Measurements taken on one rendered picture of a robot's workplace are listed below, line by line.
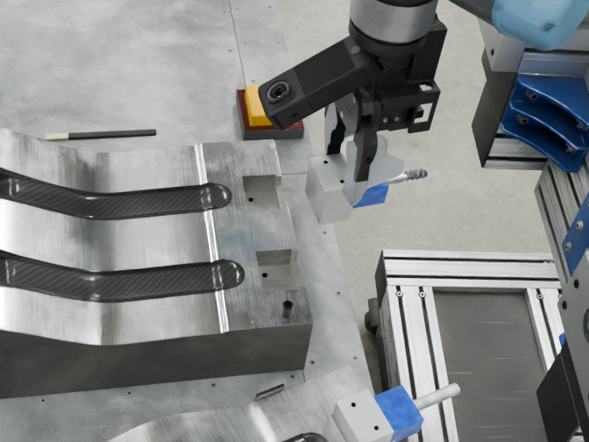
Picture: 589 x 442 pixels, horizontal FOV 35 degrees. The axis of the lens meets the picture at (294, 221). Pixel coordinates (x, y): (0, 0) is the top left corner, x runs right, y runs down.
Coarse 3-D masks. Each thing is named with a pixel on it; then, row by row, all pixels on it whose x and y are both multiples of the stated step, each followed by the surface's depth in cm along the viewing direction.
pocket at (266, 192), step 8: (248, 176) 104; (256, 176) 105; (264, 176) 105; (272, 176) 105; (280, 176) 105; (248, 184) 105; (256, 184) 106; (264, 184) 106; (272, 184) 106; (280, 184) 106; (248, 192) 106; (256, 192) 106; (264, 192) 106; (272, 192) 107; (280, 192) 105; (248, 200) 106; (256, 200) 106; (264, 200) 106; (272, 200) 106; (280, 200) 104; (248, 208) 105; (256, 208) 105; (264, 208) 105; (272, 208) 105; (280, 208) 104
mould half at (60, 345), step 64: (0, 128) 100; (64, 256) 94; (128, 256) 96; (192, 256) 97; (256, 256) 97; (0, 320) 85; (64, 320) 89; (128, 320) 91; (192, 320) 92; (256, 320) 92; (0, 384) 91; (64, 384) 93; (128, 384) 95
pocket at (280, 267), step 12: (264, 252) 98; (276, 252) 98; (288, 252) 98; (264, 264) 99; (276, 264) 100; (288, 264) 100; (264, 276) 100; (276, 276) 99; (288, 276) 99; (300, 276) 98; (264, 288) 98; (276, 288) 98; (288, 288) 98
